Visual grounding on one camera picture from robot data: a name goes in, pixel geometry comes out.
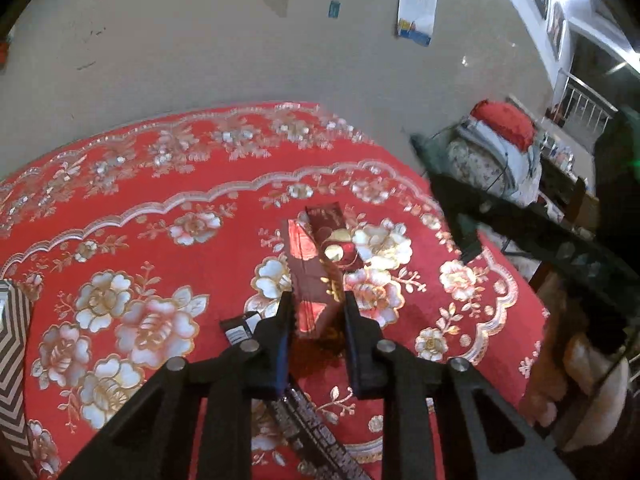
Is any red floral tablecloth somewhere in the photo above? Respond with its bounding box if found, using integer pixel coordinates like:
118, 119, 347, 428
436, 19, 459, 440
0, 101, 551, 480

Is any floral pillow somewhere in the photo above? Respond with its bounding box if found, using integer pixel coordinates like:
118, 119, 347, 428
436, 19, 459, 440
447, 140, 506, 194

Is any small framed wall picture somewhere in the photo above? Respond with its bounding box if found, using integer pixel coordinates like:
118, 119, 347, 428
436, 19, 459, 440
547, 2, 569, 61

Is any wall calendar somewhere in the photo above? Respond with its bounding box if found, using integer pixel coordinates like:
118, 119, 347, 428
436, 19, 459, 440
395, 0, 444, 47

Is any dark red gold packet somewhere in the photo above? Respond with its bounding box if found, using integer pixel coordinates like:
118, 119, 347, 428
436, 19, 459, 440
286, 202, 363, 361

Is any beige cloth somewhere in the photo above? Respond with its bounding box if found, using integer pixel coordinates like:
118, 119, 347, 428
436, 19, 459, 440
520, 270, 632, 457

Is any grey white cloth pile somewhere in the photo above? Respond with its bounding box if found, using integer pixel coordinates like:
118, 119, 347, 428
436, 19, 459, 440
452, 119, 544, 207

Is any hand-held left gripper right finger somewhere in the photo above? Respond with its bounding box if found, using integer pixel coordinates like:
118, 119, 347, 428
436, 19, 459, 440
342, 291, 576, 480

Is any metal railing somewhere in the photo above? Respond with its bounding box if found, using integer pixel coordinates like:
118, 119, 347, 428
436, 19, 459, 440
555, 69, 619, 136

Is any wooden chair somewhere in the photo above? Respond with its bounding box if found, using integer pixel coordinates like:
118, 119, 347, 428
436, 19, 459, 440
542, 159, 601, 233

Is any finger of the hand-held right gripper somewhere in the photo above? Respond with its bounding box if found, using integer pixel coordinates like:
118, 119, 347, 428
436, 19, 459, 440
431, 172, 547, 264

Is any red cushion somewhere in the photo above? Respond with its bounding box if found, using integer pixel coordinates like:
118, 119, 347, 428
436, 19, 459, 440
470, 100, 539, 154

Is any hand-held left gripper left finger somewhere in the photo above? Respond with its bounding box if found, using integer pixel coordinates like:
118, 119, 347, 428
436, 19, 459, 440
60, 290, 296, 480

